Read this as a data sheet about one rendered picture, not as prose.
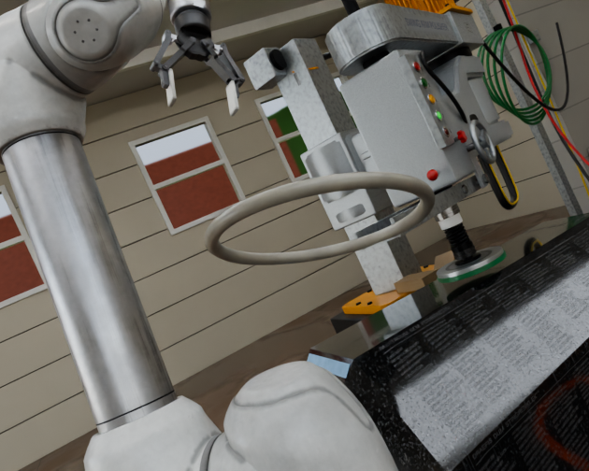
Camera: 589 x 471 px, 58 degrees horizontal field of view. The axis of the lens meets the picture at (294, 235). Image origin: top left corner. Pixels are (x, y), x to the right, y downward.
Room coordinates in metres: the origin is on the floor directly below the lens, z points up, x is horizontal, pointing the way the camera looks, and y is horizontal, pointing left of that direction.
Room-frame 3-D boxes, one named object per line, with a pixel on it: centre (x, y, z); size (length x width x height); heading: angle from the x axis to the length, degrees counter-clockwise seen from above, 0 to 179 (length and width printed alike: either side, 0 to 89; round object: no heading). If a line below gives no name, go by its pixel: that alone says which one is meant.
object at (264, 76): (2.54, -0.22, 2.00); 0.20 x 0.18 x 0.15; 20
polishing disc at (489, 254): (1.64, -0.46, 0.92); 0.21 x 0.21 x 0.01
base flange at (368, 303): (2.58, -0.37, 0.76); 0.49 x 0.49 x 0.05; 20
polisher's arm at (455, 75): (1.95, -0.71, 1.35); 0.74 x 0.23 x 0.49; 142
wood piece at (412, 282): (2.33, -0.41, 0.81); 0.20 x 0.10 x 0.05; 28
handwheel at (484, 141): (1.67, -0.63, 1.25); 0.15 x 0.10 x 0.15; 142
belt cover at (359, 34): (1.92, -0.68, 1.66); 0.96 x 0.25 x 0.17; 142
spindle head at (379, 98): (1.71, -0.51, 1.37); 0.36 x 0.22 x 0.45; 142
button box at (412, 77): (1.52, -0.51, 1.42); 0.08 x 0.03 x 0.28; 142
